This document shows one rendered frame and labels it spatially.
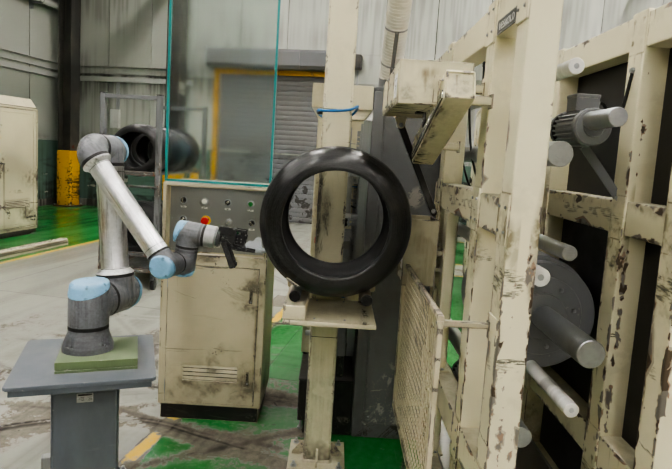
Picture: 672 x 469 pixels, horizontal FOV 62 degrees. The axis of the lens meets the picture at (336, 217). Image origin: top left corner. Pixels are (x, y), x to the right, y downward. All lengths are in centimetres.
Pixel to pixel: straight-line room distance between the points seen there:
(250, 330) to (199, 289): 34
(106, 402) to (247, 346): 90
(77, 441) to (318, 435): 104
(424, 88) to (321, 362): 137
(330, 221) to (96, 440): 128
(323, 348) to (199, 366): 79
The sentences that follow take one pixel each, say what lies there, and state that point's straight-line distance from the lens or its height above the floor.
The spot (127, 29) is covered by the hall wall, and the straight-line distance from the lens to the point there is 1341.
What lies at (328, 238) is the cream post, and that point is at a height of 108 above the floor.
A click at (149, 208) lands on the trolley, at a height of 81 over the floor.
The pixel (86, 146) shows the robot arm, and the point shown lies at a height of 143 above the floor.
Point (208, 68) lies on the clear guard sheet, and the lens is 297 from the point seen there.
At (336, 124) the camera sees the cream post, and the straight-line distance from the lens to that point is 249.
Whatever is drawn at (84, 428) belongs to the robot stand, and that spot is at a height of 36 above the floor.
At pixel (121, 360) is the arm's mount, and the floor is 64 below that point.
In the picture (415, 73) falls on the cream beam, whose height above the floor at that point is 174.
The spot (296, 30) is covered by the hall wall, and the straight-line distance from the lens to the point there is 1196.
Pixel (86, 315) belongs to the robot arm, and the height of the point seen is 79.
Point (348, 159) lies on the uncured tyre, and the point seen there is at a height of 144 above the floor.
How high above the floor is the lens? 145
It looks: 6 degrees down
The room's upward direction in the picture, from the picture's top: 4 degrees clockwise
